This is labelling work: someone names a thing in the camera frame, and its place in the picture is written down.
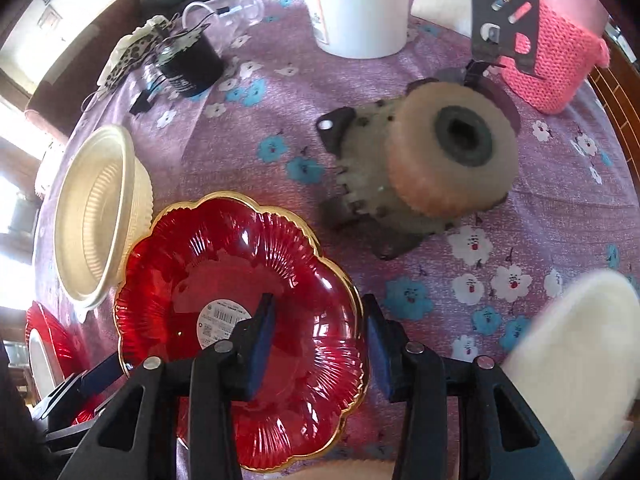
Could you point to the clear plastic cup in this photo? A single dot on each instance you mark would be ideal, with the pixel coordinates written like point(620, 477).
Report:
point(226, 20)

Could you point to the large white foam bowl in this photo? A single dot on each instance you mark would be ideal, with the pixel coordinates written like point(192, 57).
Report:
point(577, 368)

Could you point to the leopard print cloth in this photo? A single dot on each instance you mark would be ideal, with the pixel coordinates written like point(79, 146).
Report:
point(130, 52)

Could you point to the purple floral tablecloth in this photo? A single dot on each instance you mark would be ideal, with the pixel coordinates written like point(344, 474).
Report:
point(472, 290)

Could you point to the black cylindrical motor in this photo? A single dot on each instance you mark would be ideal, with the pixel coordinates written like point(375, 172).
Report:
point(189, 62)

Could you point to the white plastic jar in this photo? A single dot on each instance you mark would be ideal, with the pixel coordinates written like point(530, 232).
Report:
point(359, 29)

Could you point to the red scalloped plate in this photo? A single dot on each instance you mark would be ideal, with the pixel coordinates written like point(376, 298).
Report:
point(198, 277)

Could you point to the brown armchair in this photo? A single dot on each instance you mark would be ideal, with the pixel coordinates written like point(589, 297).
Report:
point(54, 108)

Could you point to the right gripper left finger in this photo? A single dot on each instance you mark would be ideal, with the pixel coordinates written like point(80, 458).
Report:
point(135, 437)

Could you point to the black power adapter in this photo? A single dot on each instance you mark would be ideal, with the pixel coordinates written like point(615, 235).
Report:
point(142, 103)

